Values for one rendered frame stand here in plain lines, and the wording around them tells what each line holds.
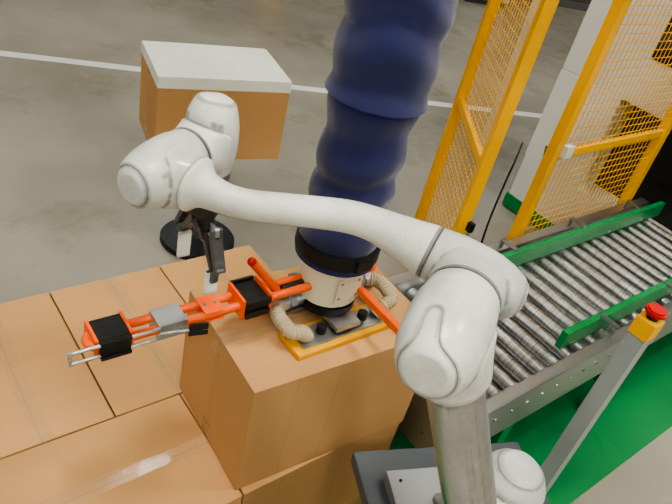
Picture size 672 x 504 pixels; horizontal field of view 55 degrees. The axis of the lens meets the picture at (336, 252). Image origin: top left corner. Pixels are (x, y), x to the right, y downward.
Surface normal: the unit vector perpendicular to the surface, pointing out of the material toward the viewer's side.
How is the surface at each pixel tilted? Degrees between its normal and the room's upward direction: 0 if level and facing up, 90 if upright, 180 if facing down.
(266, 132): 90
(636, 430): 0
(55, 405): 0
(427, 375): 89
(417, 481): 5
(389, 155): 77
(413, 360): 91
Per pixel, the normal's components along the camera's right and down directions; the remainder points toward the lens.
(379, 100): -0.07, 0.19
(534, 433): 0.21, -0.80
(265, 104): 0.38, 0.61
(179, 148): 0.39, -0.66
